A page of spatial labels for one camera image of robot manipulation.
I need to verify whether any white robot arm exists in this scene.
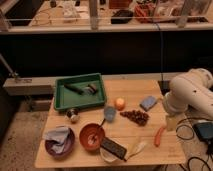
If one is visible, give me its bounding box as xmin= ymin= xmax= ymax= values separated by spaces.
xmin=162 ymin=68 xmax=213 ymax=131

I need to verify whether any metal round tin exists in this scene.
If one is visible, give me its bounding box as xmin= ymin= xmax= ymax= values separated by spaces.
xmin=66 ymin=108 xmax=79 ymax=123

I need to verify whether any small brown block toy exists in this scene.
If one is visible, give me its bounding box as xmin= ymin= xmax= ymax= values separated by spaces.
xmin=85 ymin=84 xmax=98 ymax=95

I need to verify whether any purple bowl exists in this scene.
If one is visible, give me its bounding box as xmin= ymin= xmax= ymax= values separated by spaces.
xmin=43 ymin=126 xmax=75 ymax=158

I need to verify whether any orange round fruit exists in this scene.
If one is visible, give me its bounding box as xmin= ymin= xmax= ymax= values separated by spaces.
xmin=114 ymin=98 xmax=125 ymax=111

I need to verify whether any black rectangular remote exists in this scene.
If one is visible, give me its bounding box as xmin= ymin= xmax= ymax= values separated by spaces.
xmin=101 ymin=137 xmax=127 ymax=160

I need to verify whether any orange carrot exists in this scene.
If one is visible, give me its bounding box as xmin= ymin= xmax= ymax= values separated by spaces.
xmin=154 ymin=125 xmax=166 ymax=147

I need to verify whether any green plastic tray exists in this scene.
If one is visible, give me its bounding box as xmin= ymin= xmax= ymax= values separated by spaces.
xmin=54 ymin=73 xmax=107 ymax=111

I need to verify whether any red object on shelf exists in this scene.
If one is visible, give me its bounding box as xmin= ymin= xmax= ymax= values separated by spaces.
xmin=134 ymin=3 xmax=155 ymax=23

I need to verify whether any black cable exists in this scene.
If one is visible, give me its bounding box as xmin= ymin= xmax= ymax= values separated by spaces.
xmin=175 ymin=117 xmax=213 ymax=171

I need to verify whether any black basket on shelf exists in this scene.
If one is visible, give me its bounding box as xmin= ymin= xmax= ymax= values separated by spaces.
xmin=111 ymin=10 xmax=133 ymax=24

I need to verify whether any dark red grape bunch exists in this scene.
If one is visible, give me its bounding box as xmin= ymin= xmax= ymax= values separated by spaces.
xmin=120 ymin=110 xmax=149 ymax=126

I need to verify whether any blue plastic cup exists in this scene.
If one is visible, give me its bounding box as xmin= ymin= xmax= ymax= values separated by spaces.
xmin=104 ymin=106 xmax=116 ymax=122

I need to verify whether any red bowl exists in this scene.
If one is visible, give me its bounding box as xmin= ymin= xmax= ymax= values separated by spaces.
xmin=79 ymin=123 xmax=105 ymax=152

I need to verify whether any black power adapter box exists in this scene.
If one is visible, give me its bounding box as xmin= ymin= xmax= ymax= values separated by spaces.
xmin=193 ymin=122 xmax=213 ymax=141

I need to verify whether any blue sponge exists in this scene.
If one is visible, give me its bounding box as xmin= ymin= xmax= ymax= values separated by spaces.
xmin=140 ymin=96 xmax=157 ymax=111

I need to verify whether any pale yellow banana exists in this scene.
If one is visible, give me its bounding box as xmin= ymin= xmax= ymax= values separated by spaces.
xmin=125 ymin=139 xmax=147 ymax=160

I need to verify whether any grey blue cloth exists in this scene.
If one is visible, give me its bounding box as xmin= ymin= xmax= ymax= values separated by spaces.
xmin=43 ymin=126 xmax=70 ymax=154

